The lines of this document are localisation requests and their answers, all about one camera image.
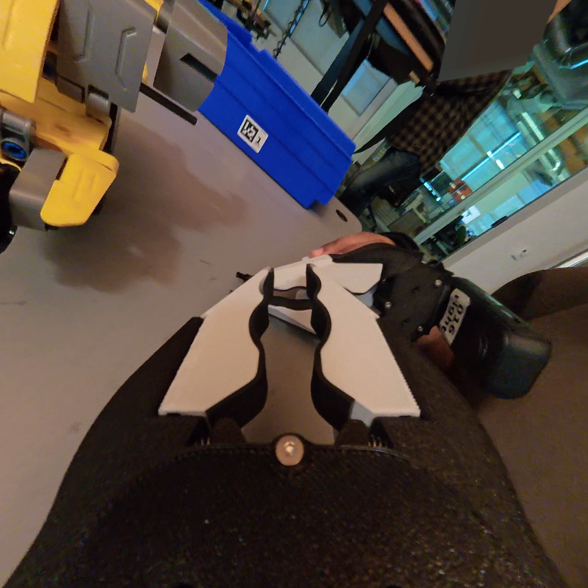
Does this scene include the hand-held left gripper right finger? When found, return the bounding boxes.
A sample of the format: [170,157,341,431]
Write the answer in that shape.
[305,265,421,426]

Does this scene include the yellow toy brick vehicle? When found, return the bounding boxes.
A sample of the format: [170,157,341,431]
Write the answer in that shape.
[0,0,229,254]

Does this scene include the coiled black cable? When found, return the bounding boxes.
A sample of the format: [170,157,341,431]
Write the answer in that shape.
[273,0,311,59]

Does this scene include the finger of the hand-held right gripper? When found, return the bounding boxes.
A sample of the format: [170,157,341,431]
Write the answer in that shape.
[275,255,384,304]
[268,303,322,335]

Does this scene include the standing desk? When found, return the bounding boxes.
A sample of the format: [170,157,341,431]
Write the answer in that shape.
[312,0,447,112]

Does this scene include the blue plastic bin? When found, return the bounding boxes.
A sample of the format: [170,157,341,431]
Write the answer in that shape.
[198,0,357,211]

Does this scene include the person's right hand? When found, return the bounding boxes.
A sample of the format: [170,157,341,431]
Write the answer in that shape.
[310,232,397,259]

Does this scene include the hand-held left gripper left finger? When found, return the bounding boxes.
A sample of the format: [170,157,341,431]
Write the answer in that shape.
[158,268,275,416]

